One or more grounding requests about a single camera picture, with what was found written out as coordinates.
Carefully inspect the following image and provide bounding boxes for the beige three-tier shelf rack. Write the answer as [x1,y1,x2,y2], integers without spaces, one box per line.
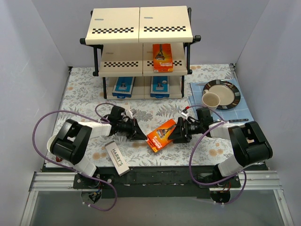
[80,6,201,99]

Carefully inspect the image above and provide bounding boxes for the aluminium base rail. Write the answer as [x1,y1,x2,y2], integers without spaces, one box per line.
[21,167,293,226]

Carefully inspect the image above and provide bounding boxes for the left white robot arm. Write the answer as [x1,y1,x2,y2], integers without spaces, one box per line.
[47,105,147,188]

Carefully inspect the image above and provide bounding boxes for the blue razor box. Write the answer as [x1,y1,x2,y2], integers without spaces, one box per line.
[150,76,170,98]
[112,77,135,99]

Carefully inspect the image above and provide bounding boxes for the orange Gillette razor pack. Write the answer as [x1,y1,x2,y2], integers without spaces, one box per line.
[152,44,174,73]
[147,119,176,153]

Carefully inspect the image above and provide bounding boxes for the blue checked cloth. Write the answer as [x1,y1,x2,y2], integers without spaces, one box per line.
[189,79,253,121]

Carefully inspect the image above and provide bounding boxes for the dark rimmed plate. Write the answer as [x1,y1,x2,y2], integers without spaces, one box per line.
[202,80,241,110]

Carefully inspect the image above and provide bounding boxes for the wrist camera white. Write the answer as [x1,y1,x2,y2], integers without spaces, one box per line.
[128,109,136,117]
[180,106,190,119]

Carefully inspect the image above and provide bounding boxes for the beige ceramic mug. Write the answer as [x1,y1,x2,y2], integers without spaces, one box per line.
[202,92,220,110]

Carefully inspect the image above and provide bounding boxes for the white Harry's box front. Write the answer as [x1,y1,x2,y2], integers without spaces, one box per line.
[105,141,130,177]

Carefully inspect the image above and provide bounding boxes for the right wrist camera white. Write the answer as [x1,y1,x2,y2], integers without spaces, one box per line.
[180,106,190,119]

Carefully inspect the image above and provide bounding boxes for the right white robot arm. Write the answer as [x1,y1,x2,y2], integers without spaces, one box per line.
[168,107,273,187]

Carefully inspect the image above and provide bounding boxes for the floral table mat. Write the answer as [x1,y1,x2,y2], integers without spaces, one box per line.
[55,64,234,167]

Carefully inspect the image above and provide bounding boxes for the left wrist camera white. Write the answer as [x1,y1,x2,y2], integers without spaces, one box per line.
[128,109,136,117]

